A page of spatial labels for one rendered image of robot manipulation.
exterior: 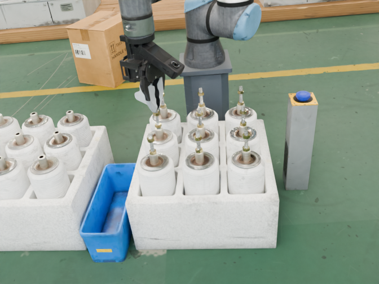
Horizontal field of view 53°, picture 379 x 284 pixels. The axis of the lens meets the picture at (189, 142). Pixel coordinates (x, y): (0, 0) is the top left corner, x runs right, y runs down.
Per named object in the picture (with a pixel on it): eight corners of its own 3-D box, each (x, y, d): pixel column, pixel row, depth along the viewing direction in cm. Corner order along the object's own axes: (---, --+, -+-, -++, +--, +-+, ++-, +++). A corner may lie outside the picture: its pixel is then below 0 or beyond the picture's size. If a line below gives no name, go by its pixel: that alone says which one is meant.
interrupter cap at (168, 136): (153, 149, 105) (153, 146, 105) (142, 136, 111) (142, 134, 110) (177, 139, 108) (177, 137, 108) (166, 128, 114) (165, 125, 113)
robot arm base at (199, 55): (184, 54, 147) (181, 29, 141) (223, 50, 146) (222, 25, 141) (184, 70, 134) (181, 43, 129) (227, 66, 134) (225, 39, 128)
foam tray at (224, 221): (154, 165, 140) (146, 123, 130) (261, 162, 136) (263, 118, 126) (136, 250, 108) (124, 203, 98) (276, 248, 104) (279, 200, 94)
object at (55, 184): (52, 203, 117) (34, 155, 107) (83, 202, 116) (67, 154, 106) (40, 226, 109) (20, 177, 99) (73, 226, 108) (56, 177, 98)
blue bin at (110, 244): (112, 191, 130) (105, 163, 123) (144, 190, 129) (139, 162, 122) (88, 264, 105) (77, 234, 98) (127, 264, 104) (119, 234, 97)
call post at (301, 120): (282, 176, 129) (287, 94, 112) (303, 176, 128) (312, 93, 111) (285, 190, 123) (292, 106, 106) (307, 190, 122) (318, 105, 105)
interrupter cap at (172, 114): (150, 113, 122) (150, 111, 121) (173, 109, 123) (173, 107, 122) (154, 125, 115) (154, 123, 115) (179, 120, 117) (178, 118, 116)
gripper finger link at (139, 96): (141, 109, 106) (136, 78, 101) (158, 112, 104) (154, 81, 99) (134, 113, 104) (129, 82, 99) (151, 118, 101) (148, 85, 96)
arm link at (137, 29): (158, 12, 92) (139, 23, 86) (161, 31, 94) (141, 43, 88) (133, 10, 95) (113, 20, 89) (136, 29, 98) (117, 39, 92)
